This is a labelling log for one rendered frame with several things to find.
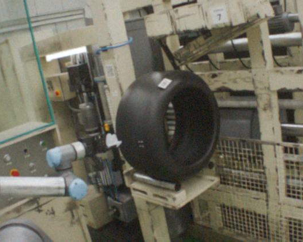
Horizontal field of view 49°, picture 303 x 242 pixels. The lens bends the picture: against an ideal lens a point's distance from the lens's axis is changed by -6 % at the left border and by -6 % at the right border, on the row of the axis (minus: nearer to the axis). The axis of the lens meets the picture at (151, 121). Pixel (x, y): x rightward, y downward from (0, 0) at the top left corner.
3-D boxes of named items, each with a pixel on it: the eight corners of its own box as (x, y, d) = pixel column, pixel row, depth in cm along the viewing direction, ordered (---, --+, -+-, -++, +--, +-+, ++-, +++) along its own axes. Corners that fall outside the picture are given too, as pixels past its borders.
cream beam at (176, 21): (147, 40, 203) (142, 16, 200) (175, 34, 219) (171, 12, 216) (232, 26, 158) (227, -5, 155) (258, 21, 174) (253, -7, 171)
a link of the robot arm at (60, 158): (47, 168, 140) (43, 148, 139) (69, 161, 148) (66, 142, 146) (55, 171, 135) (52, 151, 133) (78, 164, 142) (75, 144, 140)
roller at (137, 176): (133, 171, 200) (138, 173, 203) (130, 178, 199) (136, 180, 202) (176, 181, 174) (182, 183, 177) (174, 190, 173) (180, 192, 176)
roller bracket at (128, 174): (126, 186, 200) (122, 171, 198) (172, 161, 225) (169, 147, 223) (130, 188, 198) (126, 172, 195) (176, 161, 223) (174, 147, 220)
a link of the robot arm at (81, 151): (78, 162, 142) (68, 159, 148) (88, 159, 145) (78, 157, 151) (75, 144, 140) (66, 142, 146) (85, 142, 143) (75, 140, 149)
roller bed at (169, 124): (168, 146, 240) (160, 104, 233) (183, 139, 249) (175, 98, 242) (190, 148, 225) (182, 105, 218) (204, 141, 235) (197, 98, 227)
